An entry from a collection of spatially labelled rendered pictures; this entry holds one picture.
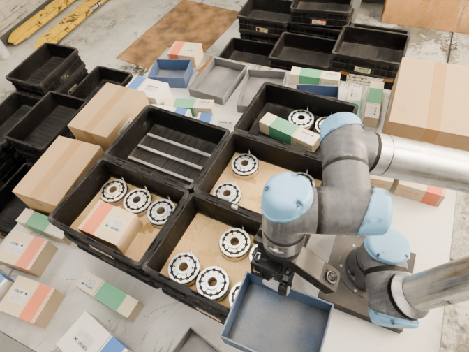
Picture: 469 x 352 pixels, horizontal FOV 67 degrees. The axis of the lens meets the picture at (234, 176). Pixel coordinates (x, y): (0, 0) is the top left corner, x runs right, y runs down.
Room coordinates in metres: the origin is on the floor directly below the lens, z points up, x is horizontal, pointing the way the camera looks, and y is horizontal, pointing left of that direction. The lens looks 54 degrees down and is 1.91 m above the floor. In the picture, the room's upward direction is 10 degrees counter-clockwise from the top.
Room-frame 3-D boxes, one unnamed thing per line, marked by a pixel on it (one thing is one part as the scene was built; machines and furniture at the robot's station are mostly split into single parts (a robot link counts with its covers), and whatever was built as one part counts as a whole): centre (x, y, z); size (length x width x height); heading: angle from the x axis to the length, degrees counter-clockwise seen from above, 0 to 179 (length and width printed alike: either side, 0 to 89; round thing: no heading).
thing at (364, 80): (1.60, -0.87, 0.41); 0.31 x 0.02 x 0.16; 58
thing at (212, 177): (0.69, -0.10, 0.87); 0.40 x 0.30 x 0.11; 55
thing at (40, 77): (2.13, 1.12, 0.37); 0.40 x 0.30 x 0.45; 148
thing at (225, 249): (0.50, 0.04, 0.86); 0.10 x 0.10 x 0.01
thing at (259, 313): (0.18, -0.04, 1.10); 0.20 x 0.15 x 0.07; 59
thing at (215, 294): (0.38, 0.12, 0.86); 0.10 x 0.10 x 0.01
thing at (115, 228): (0.63, 0.45, 0.87); 0.16 x 0.12 x 0.07; 57
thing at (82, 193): (0.68, 0.40, 0.87); 0.40 x 0.30 x 0.11; 55
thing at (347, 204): (0.27, -0.17, 1.41); 0.11 x 0.11 x 0.08; 78
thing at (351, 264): (0.37, -0.38, 0.80); 0.15 x 0.15 x 0.10
